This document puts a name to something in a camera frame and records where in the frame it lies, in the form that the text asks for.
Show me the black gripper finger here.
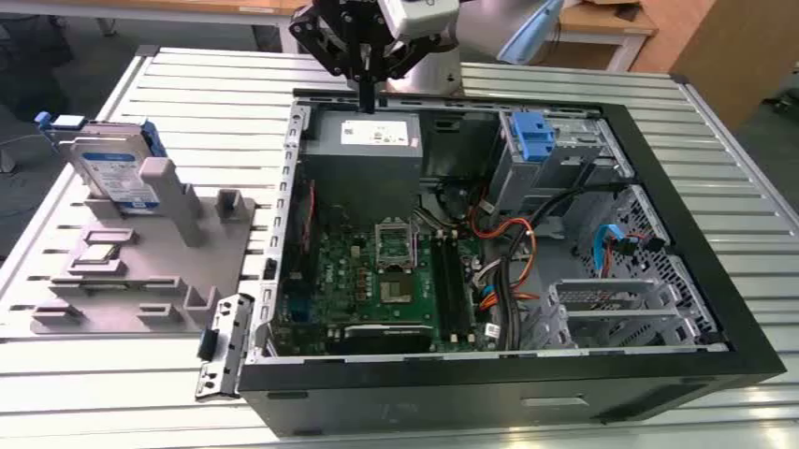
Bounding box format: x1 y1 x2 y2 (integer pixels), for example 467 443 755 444
288 7 369 116
367 27 459 116

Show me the hard disk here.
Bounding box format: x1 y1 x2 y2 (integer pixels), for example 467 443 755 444
35 110 165 217

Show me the blue data wire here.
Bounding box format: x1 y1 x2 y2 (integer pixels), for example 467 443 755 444
595 223 629 282

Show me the orange red power wire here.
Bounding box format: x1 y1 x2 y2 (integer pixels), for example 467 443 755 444
613 231 667 257

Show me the metal disk bay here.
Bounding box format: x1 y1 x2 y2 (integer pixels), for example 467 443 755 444
545 278 719 351

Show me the blue drive latch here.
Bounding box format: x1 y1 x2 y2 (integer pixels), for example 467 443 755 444
508 111 557 164

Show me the grey power supply unit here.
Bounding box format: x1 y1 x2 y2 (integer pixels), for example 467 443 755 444
300 110 427 225

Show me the metal optical drive cage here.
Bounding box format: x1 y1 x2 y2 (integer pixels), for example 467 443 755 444
489 108 636 222

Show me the metal socket cover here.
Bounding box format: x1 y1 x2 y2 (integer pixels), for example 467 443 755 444
372 219 419 273

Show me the black mesh chair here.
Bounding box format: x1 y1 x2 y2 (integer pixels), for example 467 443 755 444
0 13 75 123

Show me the green motherboard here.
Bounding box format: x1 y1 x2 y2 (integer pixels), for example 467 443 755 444
273 219 501 355

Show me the black RAM slot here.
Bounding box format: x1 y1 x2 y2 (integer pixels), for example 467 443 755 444
431 231 455 341
457 231 479 341
448 231 472 341
439 231 463 341

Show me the tan wooden cabinet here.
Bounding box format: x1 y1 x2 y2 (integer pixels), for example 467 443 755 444
671 0 799 133

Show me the CPU socket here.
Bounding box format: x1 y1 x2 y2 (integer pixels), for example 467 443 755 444
379 272 421 306

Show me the grey parts rack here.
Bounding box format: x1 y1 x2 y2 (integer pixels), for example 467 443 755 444
29 156 259 334

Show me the silver CPU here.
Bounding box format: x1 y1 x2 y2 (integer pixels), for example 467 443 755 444
73 242 120 264

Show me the black chair base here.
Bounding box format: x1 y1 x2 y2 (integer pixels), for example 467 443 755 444
762 85 799 113

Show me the green RAM stick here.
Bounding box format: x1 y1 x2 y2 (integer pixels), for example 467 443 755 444
52 278 177 290

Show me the black graphics card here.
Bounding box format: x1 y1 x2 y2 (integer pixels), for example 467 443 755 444
323 322 437 356

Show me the metal expansion slot latch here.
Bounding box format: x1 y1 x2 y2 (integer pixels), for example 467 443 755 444
193 292 257 403

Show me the black PC case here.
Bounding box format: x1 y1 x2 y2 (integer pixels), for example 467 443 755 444
236 87 787 439

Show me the wooden desk white frame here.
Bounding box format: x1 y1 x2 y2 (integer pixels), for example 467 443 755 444
80 0 301 53
297 0 660 72

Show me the thin red wire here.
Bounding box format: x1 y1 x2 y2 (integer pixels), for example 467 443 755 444
287 180 319 282

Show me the yellow black power cable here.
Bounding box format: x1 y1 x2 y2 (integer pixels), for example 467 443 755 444
412 204 468 234

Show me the orange yellow wire bundle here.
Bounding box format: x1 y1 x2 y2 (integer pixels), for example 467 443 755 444
467 215 543 313

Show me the black cable bundle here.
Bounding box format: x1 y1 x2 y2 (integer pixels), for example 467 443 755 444
500 183 627 352

